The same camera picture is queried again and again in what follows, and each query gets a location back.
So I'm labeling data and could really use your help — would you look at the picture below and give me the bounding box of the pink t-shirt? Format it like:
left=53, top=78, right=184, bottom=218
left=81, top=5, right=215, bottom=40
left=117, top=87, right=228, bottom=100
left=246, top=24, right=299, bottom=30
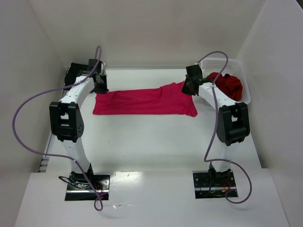
left=93, top=82, right=198, bottom=117

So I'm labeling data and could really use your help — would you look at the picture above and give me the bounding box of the dark red t-shirt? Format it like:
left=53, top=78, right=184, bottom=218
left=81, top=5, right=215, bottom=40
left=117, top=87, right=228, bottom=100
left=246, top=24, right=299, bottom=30
left=215, top=74, right=243, bottom=102

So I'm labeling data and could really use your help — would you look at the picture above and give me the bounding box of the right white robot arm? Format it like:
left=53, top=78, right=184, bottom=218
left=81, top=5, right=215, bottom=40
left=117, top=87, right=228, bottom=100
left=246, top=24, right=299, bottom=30
left=182, top=64, right=250, bottom=183

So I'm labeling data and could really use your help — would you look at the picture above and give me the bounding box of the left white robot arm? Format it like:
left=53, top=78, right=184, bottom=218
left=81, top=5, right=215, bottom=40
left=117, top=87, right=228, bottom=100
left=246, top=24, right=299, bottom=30
left=49, top=59, right=108, bottom=190

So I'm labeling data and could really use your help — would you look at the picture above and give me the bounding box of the black folded t-shirt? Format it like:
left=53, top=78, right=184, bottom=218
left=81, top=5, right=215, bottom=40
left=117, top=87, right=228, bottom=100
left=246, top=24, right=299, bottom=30
left=64, top=62, right=88, bottom=86

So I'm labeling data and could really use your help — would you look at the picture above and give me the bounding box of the white plastic basket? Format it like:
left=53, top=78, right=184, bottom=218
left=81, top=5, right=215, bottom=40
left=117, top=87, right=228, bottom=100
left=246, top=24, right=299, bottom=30
left=199, top=57, right=251, bottom=105

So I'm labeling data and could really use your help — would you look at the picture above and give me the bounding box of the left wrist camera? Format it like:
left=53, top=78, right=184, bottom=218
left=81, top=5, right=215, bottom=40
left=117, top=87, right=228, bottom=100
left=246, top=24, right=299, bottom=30
left=98, top=61, right=106, bottom=75

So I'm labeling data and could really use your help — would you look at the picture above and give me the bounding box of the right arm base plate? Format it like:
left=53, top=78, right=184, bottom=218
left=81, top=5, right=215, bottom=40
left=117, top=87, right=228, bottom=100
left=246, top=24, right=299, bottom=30
left=193, top=171, right=238, bottom=199

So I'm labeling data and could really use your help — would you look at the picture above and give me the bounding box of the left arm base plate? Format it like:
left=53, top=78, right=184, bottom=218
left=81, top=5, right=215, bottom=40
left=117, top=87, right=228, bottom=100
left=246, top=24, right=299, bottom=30
left=62, top=173, right=110, bottom=201

